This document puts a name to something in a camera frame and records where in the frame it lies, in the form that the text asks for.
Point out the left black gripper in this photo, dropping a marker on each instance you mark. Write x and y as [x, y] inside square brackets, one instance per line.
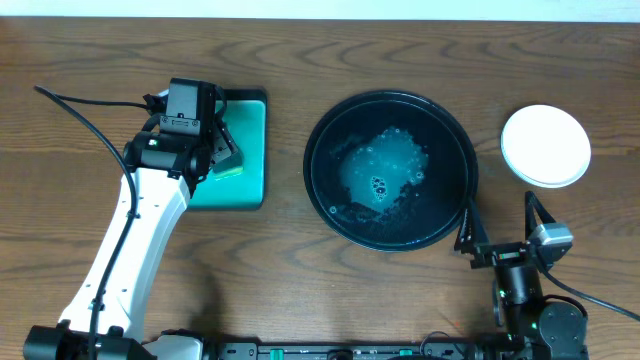
[222, 147]

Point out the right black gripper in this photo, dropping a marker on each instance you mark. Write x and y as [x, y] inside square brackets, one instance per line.
[493, 255]

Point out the green scouring sponge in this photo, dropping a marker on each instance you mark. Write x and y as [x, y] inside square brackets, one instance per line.
[231, 166]

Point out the white plate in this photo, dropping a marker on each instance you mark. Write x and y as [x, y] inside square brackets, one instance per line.
[545, 146]

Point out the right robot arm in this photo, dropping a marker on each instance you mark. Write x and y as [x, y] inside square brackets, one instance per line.
[537, 325]

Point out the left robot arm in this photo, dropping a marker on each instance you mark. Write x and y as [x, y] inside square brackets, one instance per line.
[183, 140]

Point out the rectangular dark green tray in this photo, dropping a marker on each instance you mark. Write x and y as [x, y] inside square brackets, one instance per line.
[246, 119]

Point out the round black tray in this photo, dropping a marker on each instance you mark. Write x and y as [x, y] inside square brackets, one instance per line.
[390, 170]

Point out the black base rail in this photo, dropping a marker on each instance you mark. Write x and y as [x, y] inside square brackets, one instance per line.
[438, 350]

